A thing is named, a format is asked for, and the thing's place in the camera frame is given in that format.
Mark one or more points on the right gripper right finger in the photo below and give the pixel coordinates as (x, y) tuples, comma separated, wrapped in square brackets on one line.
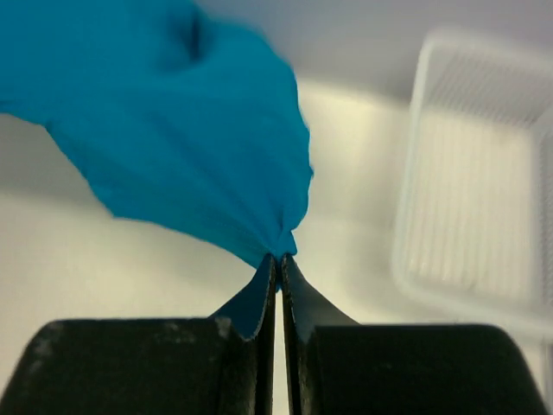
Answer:
[(336, 365)]

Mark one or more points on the blue t shirt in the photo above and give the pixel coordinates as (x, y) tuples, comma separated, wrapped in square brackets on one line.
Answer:
[(172, 116)]

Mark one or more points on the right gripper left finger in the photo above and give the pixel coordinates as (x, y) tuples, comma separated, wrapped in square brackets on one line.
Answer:
[(219, 364)]

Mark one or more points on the white plastic basket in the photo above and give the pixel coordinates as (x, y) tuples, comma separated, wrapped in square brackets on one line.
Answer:
[(474, 221)]

